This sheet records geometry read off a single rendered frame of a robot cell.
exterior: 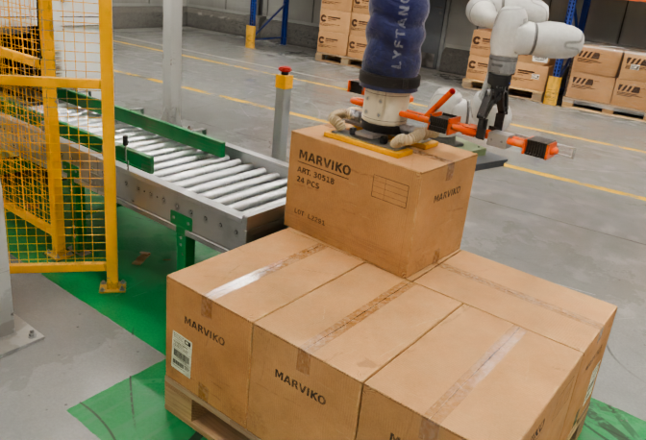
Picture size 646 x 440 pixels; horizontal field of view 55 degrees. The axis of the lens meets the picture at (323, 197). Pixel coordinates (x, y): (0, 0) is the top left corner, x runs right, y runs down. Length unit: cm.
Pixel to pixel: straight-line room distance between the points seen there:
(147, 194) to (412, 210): 129
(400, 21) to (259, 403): 134
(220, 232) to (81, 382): 77
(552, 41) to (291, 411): 139
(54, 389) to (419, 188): 152
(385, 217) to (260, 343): 65
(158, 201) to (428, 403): 164
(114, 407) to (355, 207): 113
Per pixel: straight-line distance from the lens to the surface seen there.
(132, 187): 301
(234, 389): 210
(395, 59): 226
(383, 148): 225
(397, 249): 223
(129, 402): 250
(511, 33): 212
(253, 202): 280
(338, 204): 235
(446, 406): 169
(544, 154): 211
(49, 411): 251
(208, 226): 265
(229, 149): 341
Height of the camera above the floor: 156
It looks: 20 degrees down
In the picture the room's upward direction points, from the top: 6 degrees clockwise
